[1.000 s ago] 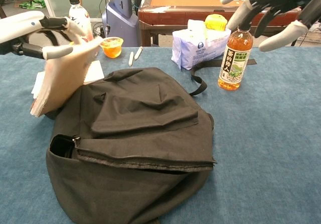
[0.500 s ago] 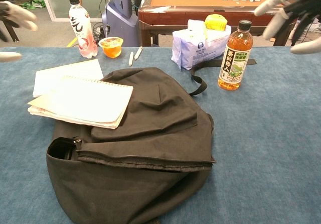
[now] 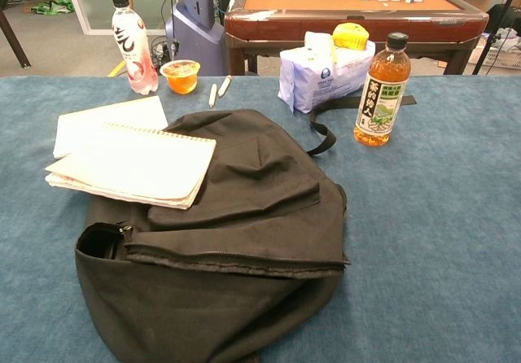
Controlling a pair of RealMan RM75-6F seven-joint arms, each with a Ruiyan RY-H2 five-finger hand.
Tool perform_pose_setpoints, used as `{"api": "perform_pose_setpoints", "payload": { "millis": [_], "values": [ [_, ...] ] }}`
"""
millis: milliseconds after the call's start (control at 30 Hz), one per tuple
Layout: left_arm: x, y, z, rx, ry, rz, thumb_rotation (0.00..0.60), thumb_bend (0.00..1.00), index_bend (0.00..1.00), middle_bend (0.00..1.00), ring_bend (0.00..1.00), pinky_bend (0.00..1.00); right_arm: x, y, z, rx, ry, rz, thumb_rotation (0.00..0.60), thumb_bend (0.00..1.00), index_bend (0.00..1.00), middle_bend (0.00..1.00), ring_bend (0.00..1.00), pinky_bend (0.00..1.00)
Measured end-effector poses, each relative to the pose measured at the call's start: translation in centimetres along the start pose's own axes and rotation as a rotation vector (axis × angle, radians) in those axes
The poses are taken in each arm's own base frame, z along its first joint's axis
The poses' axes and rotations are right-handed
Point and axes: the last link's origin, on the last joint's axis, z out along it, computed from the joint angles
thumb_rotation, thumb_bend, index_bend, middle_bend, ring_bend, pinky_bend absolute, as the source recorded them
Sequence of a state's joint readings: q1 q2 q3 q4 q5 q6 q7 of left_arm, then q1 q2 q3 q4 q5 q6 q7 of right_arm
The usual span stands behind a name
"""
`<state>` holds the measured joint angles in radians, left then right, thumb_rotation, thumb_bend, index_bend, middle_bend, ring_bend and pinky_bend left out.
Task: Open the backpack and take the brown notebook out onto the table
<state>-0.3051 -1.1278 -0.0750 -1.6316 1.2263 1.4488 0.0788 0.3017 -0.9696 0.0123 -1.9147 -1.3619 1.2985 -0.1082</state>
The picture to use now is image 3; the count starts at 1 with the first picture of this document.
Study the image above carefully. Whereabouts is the brown mahjong table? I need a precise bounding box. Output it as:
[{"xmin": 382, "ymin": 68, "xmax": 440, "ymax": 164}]
[{"xmin": 223, "ymin": 0, "xmax": 489, "ymax": 77}]

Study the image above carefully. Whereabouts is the white framed glass partition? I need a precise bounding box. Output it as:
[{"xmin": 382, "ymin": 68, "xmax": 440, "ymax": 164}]
[{"xmin": 60, "ymin": 0, "xmax": 173, "ymax": 37}]

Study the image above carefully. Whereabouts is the floor cable bundle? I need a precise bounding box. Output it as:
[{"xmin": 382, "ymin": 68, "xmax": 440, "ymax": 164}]
[{"xmin": 149, "ymin": 35, "xmax": 172, "ymax": 63}]

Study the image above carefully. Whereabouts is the white blue tissue pack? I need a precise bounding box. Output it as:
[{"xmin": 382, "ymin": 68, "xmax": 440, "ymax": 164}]
[{"xmin": 277, "ymin": 39, "xmax": 376, "ymax": 115}]

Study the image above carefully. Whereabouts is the orange jelly cup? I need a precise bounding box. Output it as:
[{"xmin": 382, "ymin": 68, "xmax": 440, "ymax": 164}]
[{"xmin": 159, "ymin": 59, "xmax": 202, "ymax": 95}]

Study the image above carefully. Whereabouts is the blue table cloth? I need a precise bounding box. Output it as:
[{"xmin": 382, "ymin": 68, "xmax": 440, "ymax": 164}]
[{"xmin": 0, "ymin": 75, "xmax": 521, "ymax": 363}]

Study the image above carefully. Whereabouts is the yellow tape measure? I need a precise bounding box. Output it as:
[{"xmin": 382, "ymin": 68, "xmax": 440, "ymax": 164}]
[{"xmin": 331, "ymin": 22, "xmax": 370, "ymax": 65}]

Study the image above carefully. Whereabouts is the dark table leg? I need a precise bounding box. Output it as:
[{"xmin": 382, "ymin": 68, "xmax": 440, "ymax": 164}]
[{"xmin": 0, "ymin": 7, "xmax": 32, "ymax": 70}]

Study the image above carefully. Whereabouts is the green cloth heap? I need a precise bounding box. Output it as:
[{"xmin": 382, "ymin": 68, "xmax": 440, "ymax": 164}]
[{"xmin": 30, "ymin": 0, "xmax": 77, "ymax": 15}]

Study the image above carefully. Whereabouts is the pink drink bottle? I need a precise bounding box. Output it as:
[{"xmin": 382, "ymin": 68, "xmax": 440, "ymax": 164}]
[{"xmin": 111, "ymin": 0, "xmax": 160, "ymax": 96}]

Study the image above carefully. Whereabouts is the white plastic basket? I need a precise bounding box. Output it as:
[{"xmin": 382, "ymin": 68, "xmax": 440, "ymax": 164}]
[{"xmin": 467, "ymin": 27, "xmax": 521, "ymax": 69}]

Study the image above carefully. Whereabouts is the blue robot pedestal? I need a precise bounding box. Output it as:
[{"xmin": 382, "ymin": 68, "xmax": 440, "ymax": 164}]
[{"xmin": 164, "ymin": 0, "xmax": 229, "ymax": 77}]

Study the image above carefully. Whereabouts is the brown spiral notebook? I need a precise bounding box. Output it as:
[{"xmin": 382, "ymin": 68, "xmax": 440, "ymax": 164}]
[{"xmin": 44, "ymin": 121, "xmax": 218, "ymax": 211}]

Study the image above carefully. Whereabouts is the small white tissue packet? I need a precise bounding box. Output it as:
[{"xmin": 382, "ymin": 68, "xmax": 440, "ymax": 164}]
[{"xmin": 304, "ymin": 30, "xmax": 335, "ymax": 55}]

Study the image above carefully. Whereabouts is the amber tea bottle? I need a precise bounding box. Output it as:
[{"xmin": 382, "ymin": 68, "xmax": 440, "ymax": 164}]
[{"xmin": 352, "ymin": 32, "xmax": 412, "ymax": 148}]

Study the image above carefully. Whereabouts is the black fabric backpack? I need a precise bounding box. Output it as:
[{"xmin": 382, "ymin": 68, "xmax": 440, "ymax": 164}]
[{"xmin": 74, "ymin": 94, "xmax": 418, "ymax": 363}]

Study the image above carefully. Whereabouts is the black tripod stand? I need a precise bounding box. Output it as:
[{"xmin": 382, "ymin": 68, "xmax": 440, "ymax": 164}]
[{"xmin": 471, "ymin": 0, "xmax": 521, "ymax": 76}]

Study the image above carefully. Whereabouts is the white notepad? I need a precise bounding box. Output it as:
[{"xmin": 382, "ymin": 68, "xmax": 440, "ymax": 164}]
[{"xmin": 52, "ymin": 95, "xmax": 169, "ymax": 160}]

